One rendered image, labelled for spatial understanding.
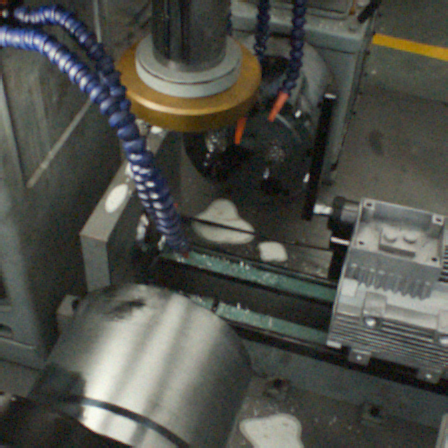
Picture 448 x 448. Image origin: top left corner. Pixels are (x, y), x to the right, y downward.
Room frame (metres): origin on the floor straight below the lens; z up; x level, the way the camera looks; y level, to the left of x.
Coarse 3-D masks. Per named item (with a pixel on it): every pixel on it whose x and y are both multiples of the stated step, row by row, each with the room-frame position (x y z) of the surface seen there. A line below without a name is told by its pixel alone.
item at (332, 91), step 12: (324, 96) 0.84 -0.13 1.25; (336, 96) 0.84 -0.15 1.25; (324, 108) 0.84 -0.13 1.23; (324, 120) 0.84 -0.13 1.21; (324, 132) 0.84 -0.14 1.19; (324, 144) 0.83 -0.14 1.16; (312, 156) 0.84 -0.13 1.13; (324, 156) 0.84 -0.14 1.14; (312, 168) 0.84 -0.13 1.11; (312, 180) 0.84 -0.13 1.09; (312, 192) 0.84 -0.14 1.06; (312, 204) 0.83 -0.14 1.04; (300, 216) 0.84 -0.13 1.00; (312, 216) 0.84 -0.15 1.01
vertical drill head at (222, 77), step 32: (160, 0) 0.73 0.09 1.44; (192, 0) 0.72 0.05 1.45; (224, 0) 0.74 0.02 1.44; (160, 32) 0.73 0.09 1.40; (192, 32) 0.72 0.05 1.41; (224, 32) 0.74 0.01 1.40; (128, 64) 0.76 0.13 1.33; (160, 64) 0.73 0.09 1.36; (192, 64) 0.72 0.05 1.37; (224, 64) 0.74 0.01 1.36; (256, 64) 0.77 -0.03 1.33; (128, 96) 0.70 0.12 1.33; (160, 96) 0.70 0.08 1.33; (192, 96) 0.70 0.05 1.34; (224, 96) 0.70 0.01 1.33; (256, 96) 0.73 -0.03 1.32; (192, 128) 0.67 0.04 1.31; (224, 128) 0.71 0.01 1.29
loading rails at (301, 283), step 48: (192, 288) 0.79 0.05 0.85; (240, 288) 0.77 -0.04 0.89; (288, 288) 0.75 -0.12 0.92; (336, 288) 0.76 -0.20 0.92; (240, 336) 0.66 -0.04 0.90; (288, 336) 0.65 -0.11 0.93; (288, 384) 0.63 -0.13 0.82; (336, 384) 0.62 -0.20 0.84; (384, 384) 0.61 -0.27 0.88; (432, 384) 0.59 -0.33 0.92
